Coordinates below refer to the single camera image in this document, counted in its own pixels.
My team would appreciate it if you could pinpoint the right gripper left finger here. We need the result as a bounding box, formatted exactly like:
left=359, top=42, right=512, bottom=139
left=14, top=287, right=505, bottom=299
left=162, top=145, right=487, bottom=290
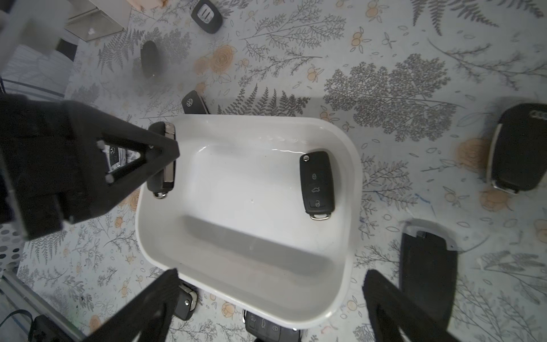
left=85, top=269, right=179, bottom=342

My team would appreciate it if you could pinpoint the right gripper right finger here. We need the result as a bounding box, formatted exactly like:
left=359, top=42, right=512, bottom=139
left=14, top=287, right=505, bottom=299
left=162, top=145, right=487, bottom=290
left=362, top=269, right=458, bottom=342

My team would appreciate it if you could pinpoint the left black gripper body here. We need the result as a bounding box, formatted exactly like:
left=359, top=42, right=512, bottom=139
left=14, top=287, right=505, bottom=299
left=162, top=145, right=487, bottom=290
left=1, top=95, right=111, bottom=239

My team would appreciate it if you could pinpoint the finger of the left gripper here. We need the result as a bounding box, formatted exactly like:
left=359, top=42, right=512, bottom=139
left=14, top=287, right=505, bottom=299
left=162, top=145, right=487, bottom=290
left=95, top=114, right=165, bottom=214

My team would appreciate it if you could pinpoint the black car key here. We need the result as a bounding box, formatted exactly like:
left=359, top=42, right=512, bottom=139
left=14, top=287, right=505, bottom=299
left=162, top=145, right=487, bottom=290
left=242, top=310, right=301, bottom=342
left=400, top=225, right=458, bottom=329
left=147, top=122, right=178, bottom=200
left=174, top=281, right=198, bottom=321
left=181, top=91, right=209, bottom=115
left=140, top=41, right=162, bottom=78

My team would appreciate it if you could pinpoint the black car key front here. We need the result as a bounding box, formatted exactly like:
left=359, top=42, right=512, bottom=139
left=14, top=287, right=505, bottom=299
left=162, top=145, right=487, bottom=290
left=181, top=91, right=209, bottom=115

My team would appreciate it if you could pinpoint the white rectangular storage box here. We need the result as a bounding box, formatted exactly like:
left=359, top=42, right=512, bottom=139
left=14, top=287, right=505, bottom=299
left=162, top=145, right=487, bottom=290
left=135, top=115, right=363, bottom=329

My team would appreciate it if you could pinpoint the black flip key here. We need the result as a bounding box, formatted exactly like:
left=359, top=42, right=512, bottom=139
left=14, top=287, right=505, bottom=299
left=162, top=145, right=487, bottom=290
left=299, top=150, right=336, bottom=221
left=487, top=103, right=546, bottom=195

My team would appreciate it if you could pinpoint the black key silver trim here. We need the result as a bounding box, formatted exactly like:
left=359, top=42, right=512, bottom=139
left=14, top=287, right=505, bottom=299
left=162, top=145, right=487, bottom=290
left=191, top=0, right=223, bottom=34

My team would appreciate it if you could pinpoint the white mini drawer cabinet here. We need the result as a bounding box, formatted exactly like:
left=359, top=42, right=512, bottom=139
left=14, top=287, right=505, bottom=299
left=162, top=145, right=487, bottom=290
left=65, top=0, right=132, bottom=42

